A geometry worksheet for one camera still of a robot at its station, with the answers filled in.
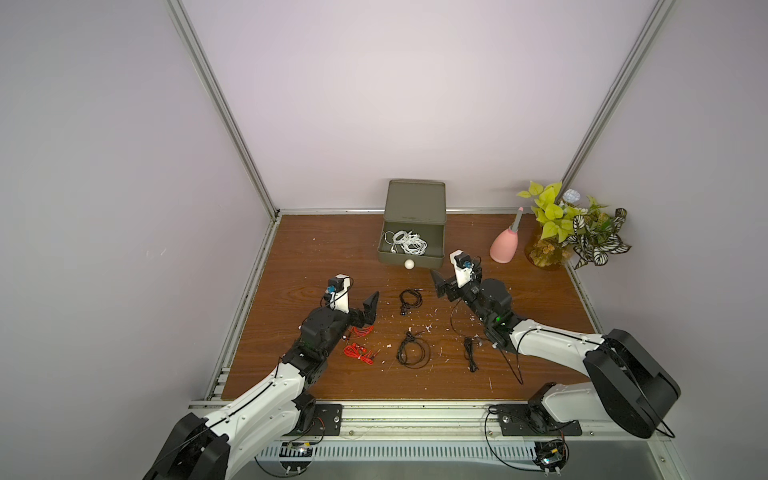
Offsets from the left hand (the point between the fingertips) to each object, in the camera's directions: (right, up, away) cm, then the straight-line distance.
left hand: (366, 289), depth 79 cm
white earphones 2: (+14, +12, +11) cm, 22 cm away
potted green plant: (+57, +17, +4) cm, 60 cm away
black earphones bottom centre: (+13, -19, +5) cm, 24 cm away
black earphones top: (+11, -8, +13) cm, 19 cm away
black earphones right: (+29, -19, +4) cm, 35 cm away
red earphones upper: (-2, -14, +8) cm, 17 cm away
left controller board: (-17, -40, -8) cm, 44 cm away
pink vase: (+46, +11, +21) cm, 52 cm away
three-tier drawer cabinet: (+14, +23, +14) cm, 30 cm away
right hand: (+23, +8, +2) cm, 25 cm away
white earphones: (+8, +14, +13) cm, 21 cm away
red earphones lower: (-3, -19, +5) cm, 20 cm away
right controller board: (+45, -38, -10) cm, 60 cm away
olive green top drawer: (+19, +8, +6) cm, 21 cm away
